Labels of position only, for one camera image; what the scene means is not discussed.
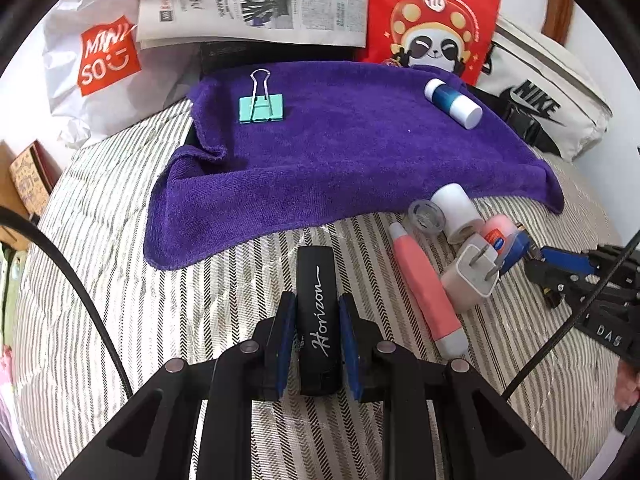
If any blue and white bottle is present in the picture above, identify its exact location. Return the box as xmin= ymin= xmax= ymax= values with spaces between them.
xmin=424 ymin=78 xmax=483 ymax=131

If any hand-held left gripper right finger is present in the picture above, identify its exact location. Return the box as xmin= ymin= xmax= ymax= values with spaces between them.
xmin=338 ymin=293 xmax=573 ymax=480

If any pink and white pen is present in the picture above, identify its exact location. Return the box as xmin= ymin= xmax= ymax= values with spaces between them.
xmin=390 ymin=222 xmax=471 ymax=361

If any white canvas bag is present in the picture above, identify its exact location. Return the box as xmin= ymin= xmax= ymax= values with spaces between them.
xmin=472 ymin=15 xmax=615 ymax=161

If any person's right hand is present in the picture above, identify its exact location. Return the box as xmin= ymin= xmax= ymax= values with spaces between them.
xmin=616 ymin=360 xmax=640 ymax=411

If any black Horizon box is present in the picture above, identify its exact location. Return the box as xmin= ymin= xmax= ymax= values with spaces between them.
xmin=296 ymin=246 xmax=346 ymax=396

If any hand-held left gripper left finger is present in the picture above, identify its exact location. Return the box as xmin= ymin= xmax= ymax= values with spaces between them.
xmin=57 ymin=290 xmax=301 ymax=480

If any white charger plug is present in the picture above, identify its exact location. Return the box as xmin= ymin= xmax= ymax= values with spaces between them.
xmin=441 ymin=242 xmax=501 ymax=311

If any newspaper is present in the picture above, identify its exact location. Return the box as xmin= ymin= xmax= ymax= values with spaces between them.
xmin=136 ymin=0 xmax=371 ymax=51

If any purple towel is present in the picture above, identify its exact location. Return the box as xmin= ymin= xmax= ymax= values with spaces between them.
xmin=144 ymin=60 xmax=566 ymax=271

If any red panda print bag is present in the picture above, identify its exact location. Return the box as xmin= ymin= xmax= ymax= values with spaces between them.
xmin=365 ymin=0 xmax=506 ymax=86

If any green binder clip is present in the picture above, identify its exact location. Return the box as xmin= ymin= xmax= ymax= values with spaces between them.
xmin=238 ymin=69 xmax=286 ymax=124

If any white tape roll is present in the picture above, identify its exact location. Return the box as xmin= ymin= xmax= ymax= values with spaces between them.
xmin=431 ymin=183 xmax=485 ymax=245

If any clear round bobbin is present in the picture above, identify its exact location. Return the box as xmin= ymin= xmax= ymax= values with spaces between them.
xmin=407 ymin=199 xmax=446 ymax=235

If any black cardboard box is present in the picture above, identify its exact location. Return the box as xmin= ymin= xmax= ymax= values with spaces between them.
xmin=199 ymin=40 xmax=366 ymax=76

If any brown wooden frame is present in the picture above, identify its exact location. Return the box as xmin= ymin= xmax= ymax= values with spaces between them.
xmin=544 ymin=0 xmax=576 ymax=47

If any pink and blue lip balm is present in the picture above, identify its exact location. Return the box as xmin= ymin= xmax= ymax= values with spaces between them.
xmin=480 ymin=214 xmax=531 ymax=273

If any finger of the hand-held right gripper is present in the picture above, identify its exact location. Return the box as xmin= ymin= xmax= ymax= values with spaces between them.
xmin=524 ymin=260 xmax=596 ymax=308
xmin=539 ymin=246 xmax=601 ymax=277

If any white plastic shopping bag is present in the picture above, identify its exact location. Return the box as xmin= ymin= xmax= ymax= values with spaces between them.
xmin=42 ymin=0 xmax=201 ymax=148

